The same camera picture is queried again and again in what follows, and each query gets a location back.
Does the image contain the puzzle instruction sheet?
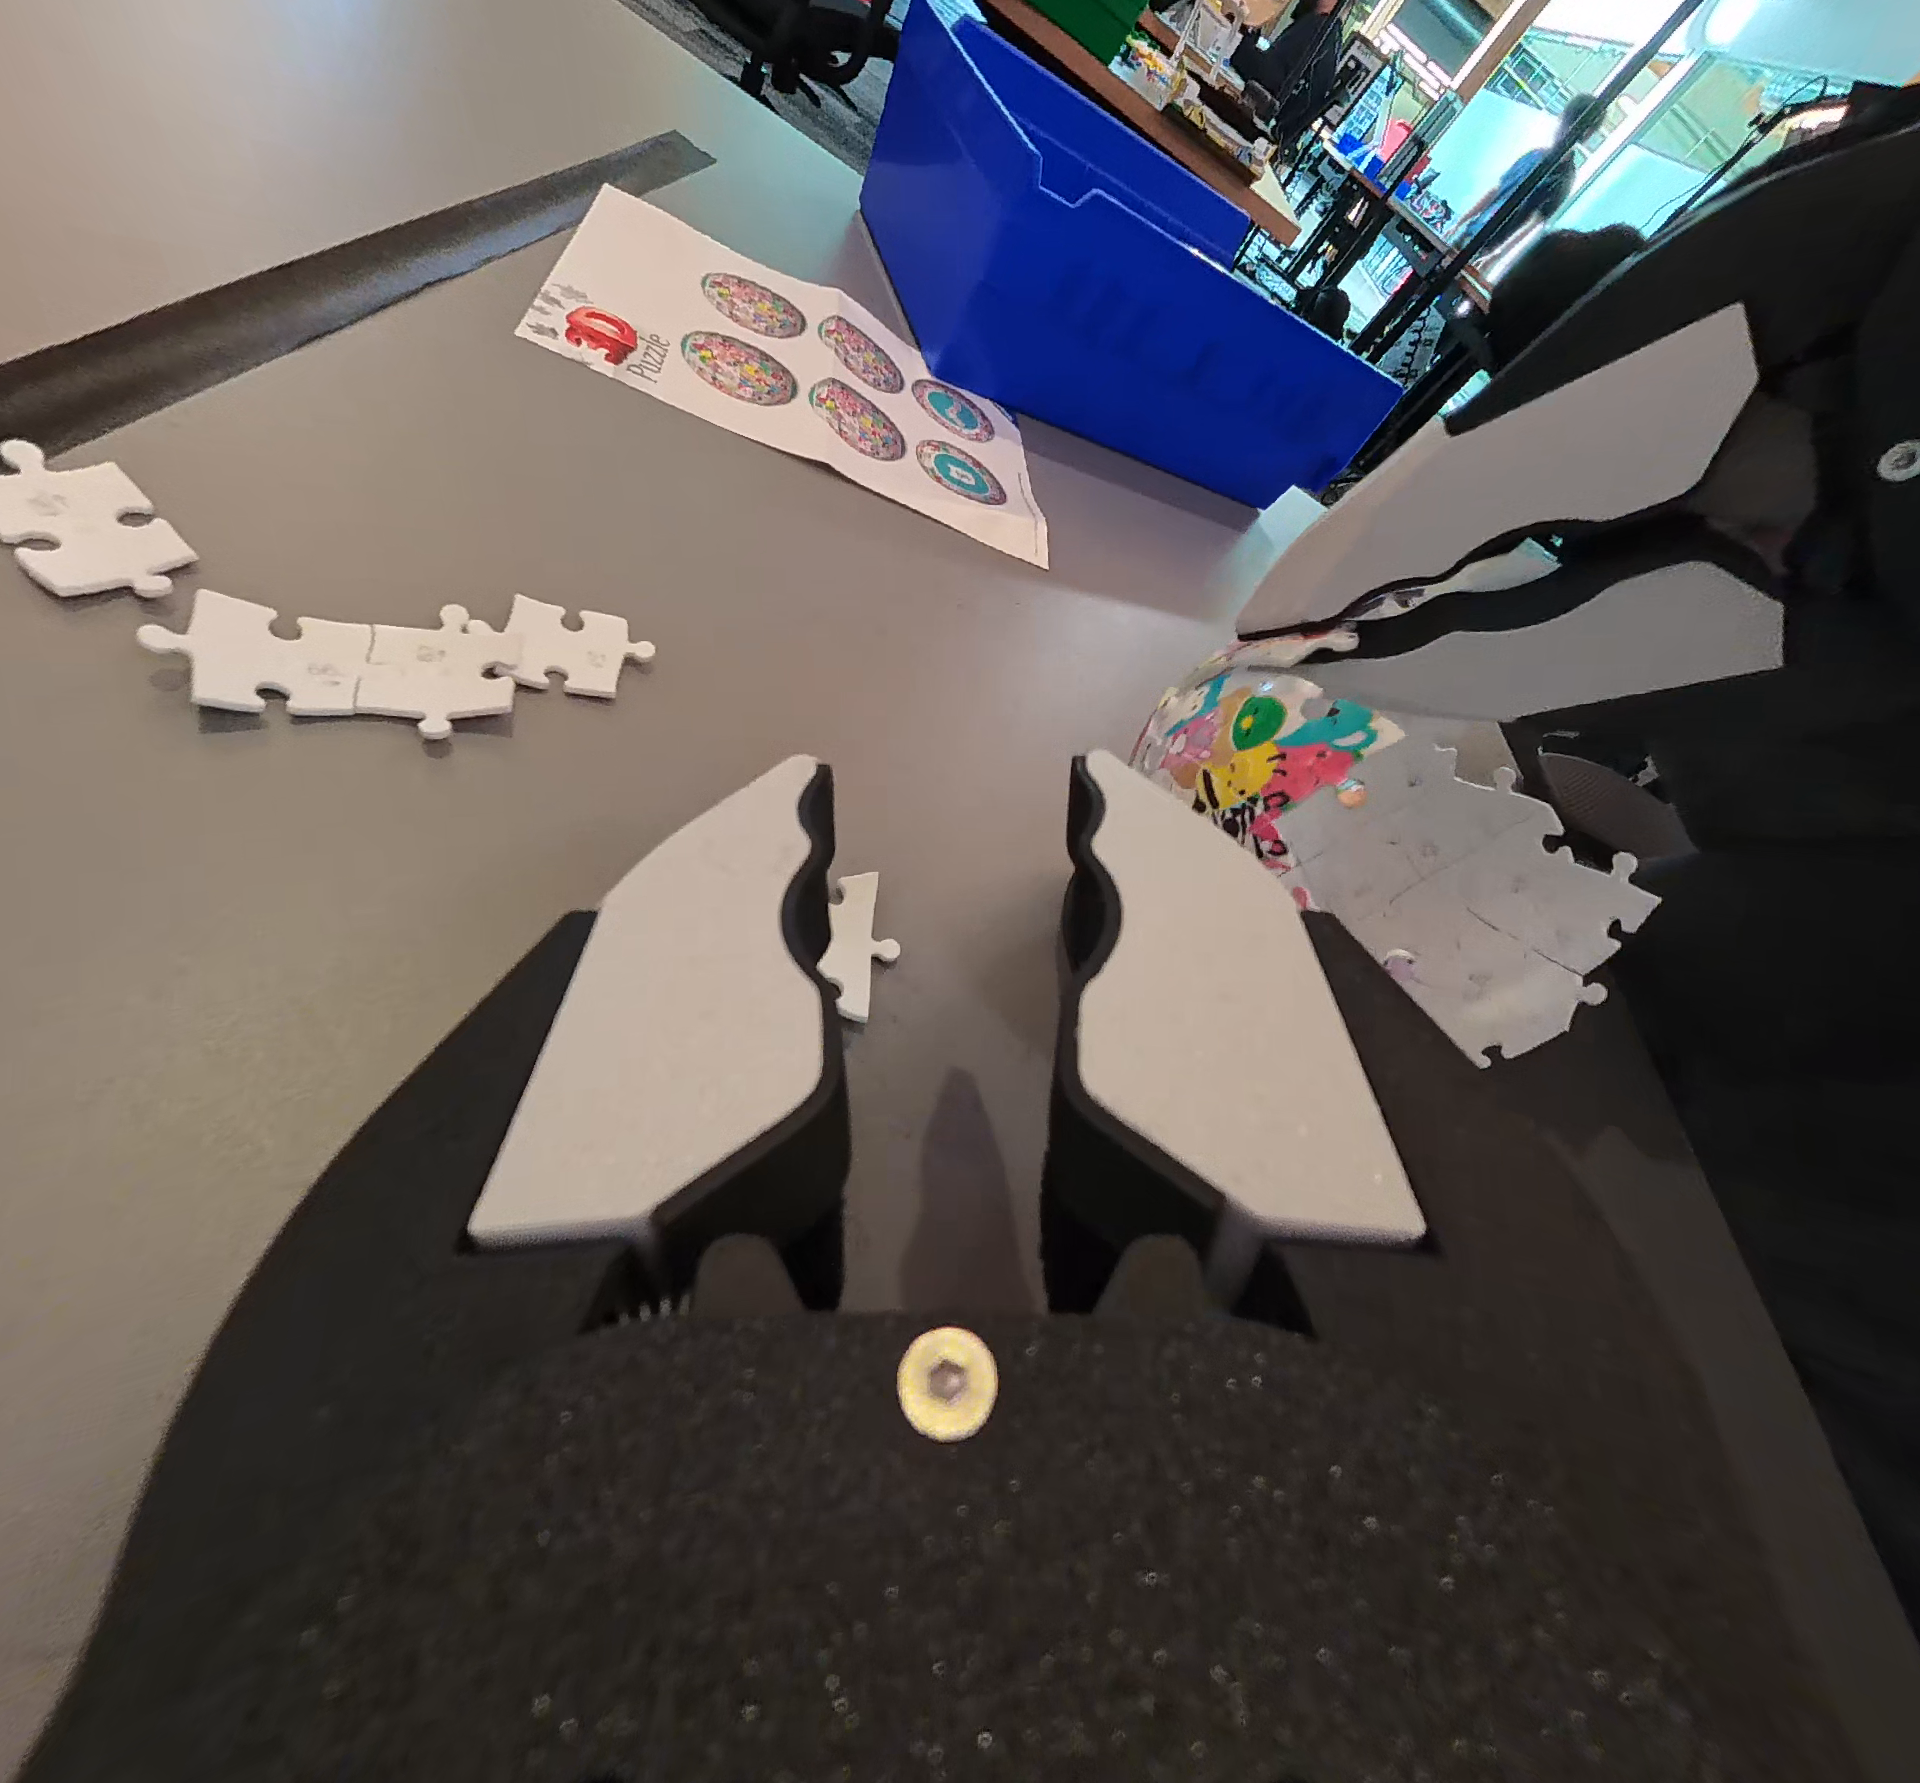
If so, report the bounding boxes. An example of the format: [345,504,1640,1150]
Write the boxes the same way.
[515,183,1053,570]

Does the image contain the blue plastic bin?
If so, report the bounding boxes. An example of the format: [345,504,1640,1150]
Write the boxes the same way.
[858,0,1405,510]

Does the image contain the joined white puzzle pieces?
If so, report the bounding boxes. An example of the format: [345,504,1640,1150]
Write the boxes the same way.
[139,590,520,742]

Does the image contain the wooden table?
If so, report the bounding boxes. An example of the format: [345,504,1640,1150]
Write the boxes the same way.
[907,0,1304,249]

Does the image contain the black stand pole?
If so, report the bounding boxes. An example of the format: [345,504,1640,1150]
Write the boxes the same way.
[1343,0,1893,361]

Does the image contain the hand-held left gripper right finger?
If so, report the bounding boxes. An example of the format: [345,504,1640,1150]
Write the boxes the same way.
[1039,748,1431,1316]

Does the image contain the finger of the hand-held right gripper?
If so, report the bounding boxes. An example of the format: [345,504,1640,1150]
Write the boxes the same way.
[1232,303,1764,646]
[1346,520,1794,724]

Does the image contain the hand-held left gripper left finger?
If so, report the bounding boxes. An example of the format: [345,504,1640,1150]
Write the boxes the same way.
[464,756,852,1316]

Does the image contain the partly built puzzle ball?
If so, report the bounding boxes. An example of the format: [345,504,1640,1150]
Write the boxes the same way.
[1128,628,1664,1070]

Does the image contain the white puzzle piece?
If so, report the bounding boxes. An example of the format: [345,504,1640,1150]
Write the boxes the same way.
[0,439,200,600]
[477,594,659,700]
[816,872,907,1024]

